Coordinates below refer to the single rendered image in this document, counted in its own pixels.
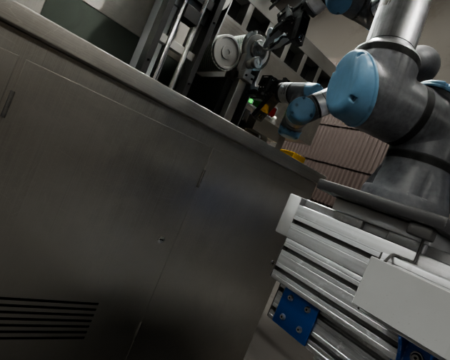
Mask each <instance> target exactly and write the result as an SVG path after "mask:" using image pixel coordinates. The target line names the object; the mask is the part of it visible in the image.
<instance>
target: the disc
mask: <svg viewBox="0 0 450 360"><path fill-rule="evenodd" d="M256 34H259V35H262V36H263V37H264V38H265V39H266V35H265V34H264V33H263V32H262V31H259V30H253V31H250V32H249V33H248V34H247V35H246V36H245V37H244V39H243V41H242V44H241V56H242V54H244V53H245V46H246V43H247V41H248V39H249V38H250V37H251V36H253V35H256ZM270 54H271V50H269V55H268V58H267V60H266V62H265V63H264V64H263V65H261V67H260V68H259V69H252V71H259V70H261V69H263V68H264V67H265V66H266V65H267V63H268V61H269V58H270Z"/></svg>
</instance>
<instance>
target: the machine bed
mask: <svg viewBox="0 0 450 360"><path fill-rule="evenodd" d="M0 20H1V21H2V22H4V23H6V24H8V25H10V26H12V27H14V28H16V29H18V30H19V31H22V32H24V33H25V34H28V35H29V36H32V37H34V38H35V39H38V40H39V41H41V42H43V43H45V44H47V45H49V46H51V47H53V48H55V49H57V50H58V51H60V52H62V53H64V54H66V55H68V56H70V57H72V58H74V59H76V60H77V61H80V62H81V63H83V64H86V65H87V66H90V67H91V68H93V69H95V70H97V71H99V72H101V73H103V74H105V75H107V76H109V77H111V78H112V79H114V80H116V81H118V82H120V83H122V84H124V85H126V86H128V87H130V88H132V89H133V90H135V91H137V92H139V93H141V94H143V95H145V96H147V97H149V98H151V99H153V100H154V101H157V102H159V103H160V104H163V105H164V106H167V107H169V108H170V109H172V110H174V111H176V112H178V113H180V114H182V115H184V116H186V117H188V118H189V119H191V120H193V121H195V122H197V123H199V124H201V125H203V126H205V127H207V128H208V129H211V130H212V131H215V132H216V133H218V134H221V135H222V136H225V137H226V138H228V139H230V140H232V141H234V142H236V143H238V144H240V145H242V146H244V147H245V148H247V149H249V150H251V151H253V152H255V153H257V154H259V155H261V156H263V157H264V158H266V159H268V160H270V161H272V162H274V163H276V164H278V165H280V166H282V167H284V168H285V169H288V170H289V171H292V172H294V173H295V174H298V175H299V176H301V177H303V178H305V179H307V180H309V181H311V182H313V183H315V184H318V182H319V179H324V180H326V176H324V175H323V174H321V173H319V172H317V171H316V170H314V169H312V168H311V167H309V166H307V165H305V164H303V163H301V162H300V161H298V160H296V159H295V158H293V157H291V156H289V155H288V154H285V153H284V152H282V151H280V150H278V149H277V148H275V147H273V146H272V145H270V144H268V143H266V142H265V141H262V140H261V139H259V138H257V137H255V136H254V135H252V134H250V133H249V132H247V131H245V130H243V129H241V128H240V127H238V126H236V125H234V124H233V123H231V122H229V121H227V120H226V119H224V118H222V117H220V116H218V115H217V114H215V113H213V112H212V111H209V110H208V109H206V108H204V107H202V106H201V105H199V104H197V103H196V102H194V101H192V100H191V99H188V98H186V97H185V96H183V95H181V94H180V93H178V92H176V91H174V90H173V89H170V88H169V87H167V86H165V85H163V84H162V83H160V82H158V81H157V80H155V79H153V78H151V77H150V76H147V75H146V74H144V73H142V72H141V71H139V70H137V69H135V68H134V67H132V66H130V65H128V64H126V63H125V62H123V61H121V60H120V59H118V58H116V57H114V56H112V55H111V54H109V53H107V52H105V51H104V50H102V49H100V48H98V47H97V46H94V45H93V44H91V43H89V42H88V41H86V40H84V39H82V38H81V37H79V36H77V35H76V34H73V33H71V32H70V31H68V30H66V29H65V28H63V27H61V26H59V25H58V24H55V23H54V22H52V21H50V20H49V19H47V18H45V17H43V16H42V15H40V14H38V13H36V12H35V11H33V10H31V9H29V8H27V7H26V6H24V5H22V4H20V3H19V2H17V1H15V0H0Z"/></svg>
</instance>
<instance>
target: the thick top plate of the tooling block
mask: <svg viewBox="0 0 450 360"><path fill-rule="evenodd" d="M239 127H242V128H246V129H248V130H249V131H252V132H253V133H255V134H260V135H262V138H263V139H266V140H267V141H270V142H274V143H278V141H279V138H280V136H281V135H280V134H279V133H278V130H279V128H278V127H277V126H275V125H273V124H272V123H270V122H269V121H267V120H266V119H264V120H263V121H262V122H260V121H257V120H256V119H254V118H253V116H252V115H251V114H249V117H248V119H247V122H242V121H240V123H239Z"/></svg>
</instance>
